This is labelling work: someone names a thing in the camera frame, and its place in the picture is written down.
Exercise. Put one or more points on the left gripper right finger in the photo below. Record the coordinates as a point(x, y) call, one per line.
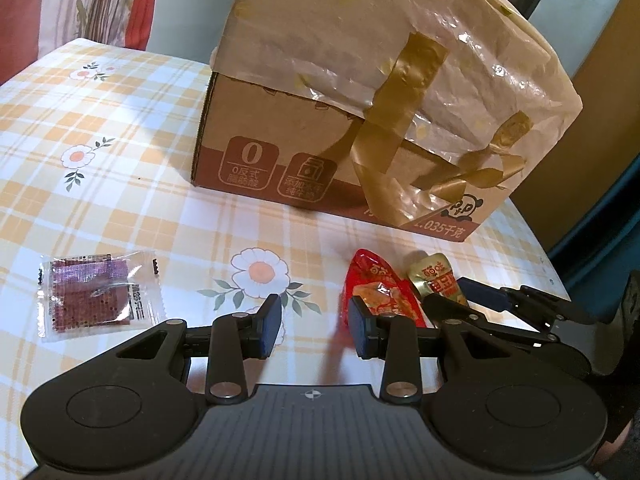
point(393, 339)

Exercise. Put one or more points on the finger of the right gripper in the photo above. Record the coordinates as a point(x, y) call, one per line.
point(533, 306)
point(442, 311)

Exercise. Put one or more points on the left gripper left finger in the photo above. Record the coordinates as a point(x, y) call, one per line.
point(235, 338)

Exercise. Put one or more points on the gold red snack packet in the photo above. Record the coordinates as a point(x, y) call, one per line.
point(432, 274)

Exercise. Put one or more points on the person's right hand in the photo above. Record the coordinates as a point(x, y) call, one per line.
point(620, 389)

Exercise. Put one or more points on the clear packet dark red snack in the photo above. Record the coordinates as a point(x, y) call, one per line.
point(98, 294)

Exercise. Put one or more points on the wooden door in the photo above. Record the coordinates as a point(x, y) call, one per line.
point(601, 143)

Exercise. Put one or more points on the cardboard box with plastic liner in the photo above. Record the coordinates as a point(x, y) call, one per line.
point(424, 115)

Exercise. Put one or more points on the checkered floral tablecloth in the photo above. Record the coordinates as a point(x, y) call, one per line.
point(96, 155)

